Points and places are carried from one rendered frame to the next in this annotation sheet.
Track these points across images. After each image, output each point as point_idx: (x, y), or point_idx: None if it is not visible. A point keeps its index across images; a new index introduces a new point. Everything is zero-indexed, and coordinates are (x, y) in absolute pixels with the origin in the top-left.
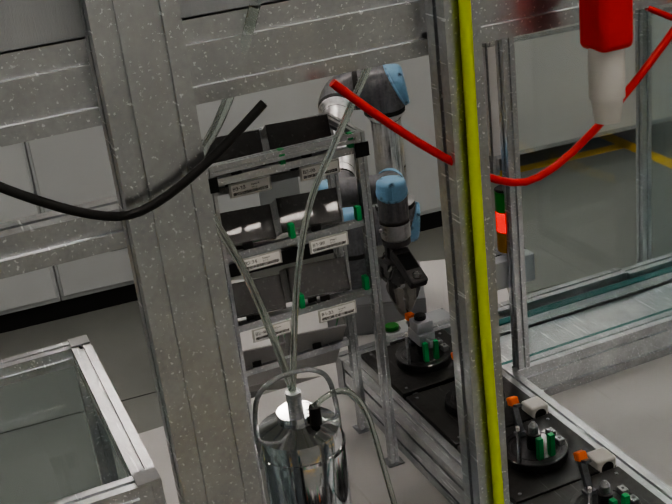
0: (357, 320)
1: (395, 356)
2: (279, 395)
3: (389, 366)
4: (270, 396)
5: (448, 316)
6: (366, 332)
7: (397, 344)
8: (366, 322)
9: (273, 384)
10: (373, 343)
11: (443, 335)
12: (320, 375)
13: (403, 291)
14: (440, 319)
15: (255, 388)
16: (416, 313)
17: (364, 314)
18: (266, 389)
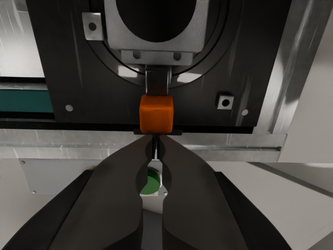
0: (157, 232)
1: (208, 72)
2: (318, 151)
3: (249, 34)
4: (327, 155)
5: (29, 164)
6: (148, 213)
7: (174, 118)
8: (146, 225)
9: (293, 179)
10: (202, 155)
11: (64, 94)
12: (248, 164)
13: (167, 220)
14: (48, 162)
15: (307, 184)
16: (163, 33)
17: (147, 237)
18: (297, 178)
